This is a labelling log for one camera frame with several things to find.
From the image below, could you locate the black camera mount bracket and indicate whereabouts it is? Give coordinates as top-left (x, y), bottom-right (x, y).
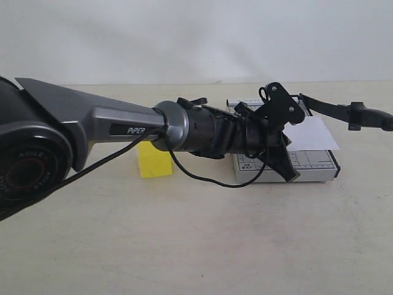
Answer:
top-left (253, 82), bottom-right (305, 128)

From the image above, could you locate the black cutter blade arm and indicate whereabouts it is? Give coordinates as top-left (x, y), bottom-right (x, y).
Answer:
top-left (298, 93), bottom-right (392, 132)

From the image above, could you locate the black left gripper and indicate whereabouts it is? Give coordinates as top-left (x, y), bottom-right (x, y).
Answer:
top-left (235, 103), bottom-right (300, 183)

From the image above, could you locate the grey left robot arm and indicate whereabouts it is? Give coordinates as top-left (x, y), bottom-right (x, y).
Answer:
top-left (1, 78), bottom-right (305, 219)

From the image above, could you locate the yellow foam cube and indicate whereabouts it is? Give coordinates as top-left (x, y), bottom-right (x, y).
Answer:
top-left (137, 141), bottom-right (173, 179)

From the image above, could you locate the grey paper cutter base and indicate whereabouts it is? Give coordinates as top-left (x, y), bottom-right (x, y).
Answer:
top-left (227, 97), bottom-right (341, 183)

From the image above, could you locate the white paper sheet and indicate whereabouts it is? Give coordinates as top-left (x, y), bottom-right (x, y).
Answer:
top-left (284, 116), bottom-right (340, 151)

